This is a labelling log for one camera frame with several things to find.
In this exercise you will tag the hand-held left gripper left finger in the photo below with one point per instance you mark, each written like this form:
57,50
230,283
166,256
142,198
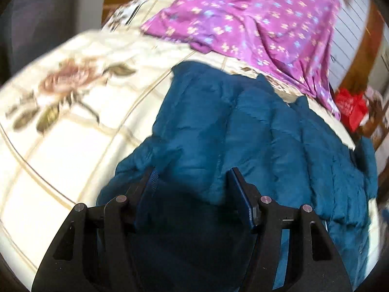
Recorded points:
151,182

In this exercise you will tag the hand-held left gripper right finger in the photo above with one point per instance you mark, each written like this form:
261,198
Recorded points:
240,194

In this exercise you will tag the teal puffer jacket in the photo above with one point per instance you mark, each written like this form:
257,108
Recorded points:
258,127

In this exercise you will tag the cream rose print bedsheet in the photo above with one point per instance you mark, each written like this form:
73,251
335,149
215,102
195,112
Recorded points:
76,121

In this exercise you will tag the small red gift bag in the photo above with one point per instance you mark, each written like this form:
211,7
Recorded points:
351,106

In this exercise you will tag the purple floral sheet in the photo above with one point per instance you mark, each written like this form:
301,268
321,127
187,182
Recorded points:
255,18

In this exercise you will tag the wooden door frame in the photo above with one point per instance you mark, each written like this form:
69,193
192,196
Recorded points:
361,54

